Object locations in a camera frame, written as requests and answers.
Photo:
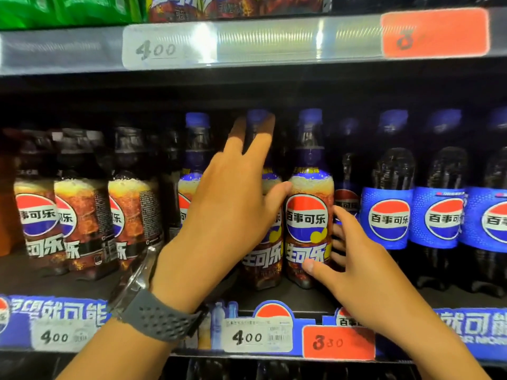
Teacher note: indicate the person's left hand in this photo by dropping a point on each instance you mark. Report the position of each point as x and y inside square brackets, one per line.
[222, 225]

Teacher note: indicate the person's right hand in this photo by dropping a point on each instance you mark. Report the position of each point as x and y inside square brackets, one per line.
[368, 284]

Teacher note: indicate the clear white-capped soda bottle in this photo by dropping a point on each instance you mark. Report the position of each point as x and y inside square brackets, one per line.
[171, 193]

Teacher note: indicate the black-capped brown-label cola bottle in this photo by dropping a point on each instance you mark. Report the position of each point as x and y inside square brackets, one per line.
[81, 217]
[37, 217]
[132, 209]

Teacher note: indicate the orange soda bottle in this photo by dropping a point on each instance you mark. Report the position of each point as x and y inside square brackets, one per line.
[6, 209]

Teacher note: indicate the black metal shelf rack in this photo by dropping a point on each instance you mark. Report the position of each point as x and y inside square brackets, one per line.
[59, 51]

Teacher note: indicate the blue printed shelf banner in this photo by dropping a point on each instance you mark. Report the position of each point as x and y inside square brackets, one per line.
[475, 332]

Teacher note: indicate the grey perforated-band wristwatch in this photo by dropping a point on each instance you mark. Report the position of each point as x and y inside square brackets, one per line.
[158, 316]

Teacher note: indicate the white price tag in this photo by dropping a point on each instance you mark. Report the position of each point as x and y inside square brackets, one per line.
[158, 49]
[257, 336]
[59, 336]

